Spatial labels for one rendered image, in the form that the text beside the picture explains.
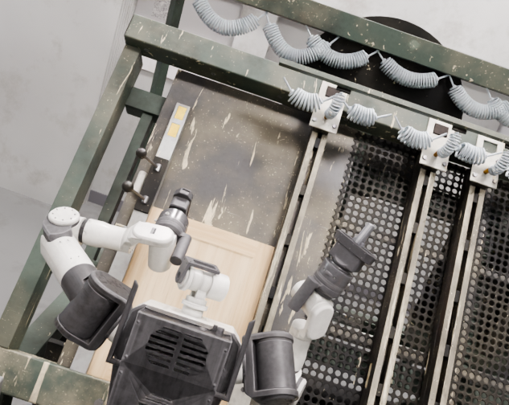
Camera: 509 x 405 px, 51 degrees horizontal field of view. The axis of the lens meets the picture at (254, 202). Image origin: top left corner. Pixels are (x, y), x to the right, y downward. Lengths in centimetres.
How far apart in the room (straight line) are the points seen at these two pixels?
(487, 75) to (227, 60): 114
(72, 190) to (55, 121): 325
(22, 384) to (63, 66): 358
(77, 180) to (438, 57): 154
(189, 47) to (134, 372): 124
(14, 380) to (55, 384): 12
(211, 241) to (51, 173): 351
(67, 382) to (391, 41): 179
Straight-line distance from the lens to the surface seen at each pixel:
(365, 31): 242
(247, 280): 180
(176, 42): 202
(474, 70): 252
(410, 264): 190
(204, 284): 128
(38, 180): 527
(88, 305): 127
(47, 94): 510
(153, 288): 179
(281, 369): 126
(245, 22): 238
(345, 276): 140
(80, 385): 177
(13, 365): 181
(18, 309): 182
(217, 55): 199
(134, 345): 112
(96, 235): 148
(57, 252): 140
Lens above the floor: 198
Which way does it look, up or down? 16 degrees down
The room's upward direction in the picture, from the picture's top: 19 degrees clockwise
